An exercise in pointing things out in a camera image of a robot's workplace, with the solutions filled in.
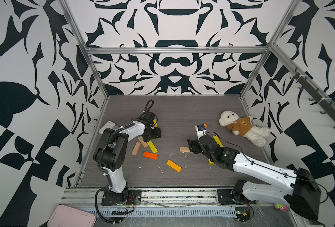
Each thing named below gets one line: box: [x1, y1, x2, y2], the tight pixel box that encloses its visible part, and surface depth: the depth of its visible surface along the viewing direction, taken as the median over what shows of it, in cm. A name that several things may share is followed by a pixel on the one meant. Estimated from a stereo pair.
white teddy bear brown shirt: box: [218, 110, 271, 148], surface depth 95 cm
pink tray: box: [47, 204, 97, 227], surface depth 69 cm
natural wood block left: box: [131, 141, 142, 157], surface depth 93 cm
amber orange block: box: [166, 159, 183, 173], surface depth 86 cm
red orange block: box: [142, 151, 158, 160], surface depth 91 cm
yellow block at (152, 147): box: [147, 140, 159, 154], surface depth 93 cm
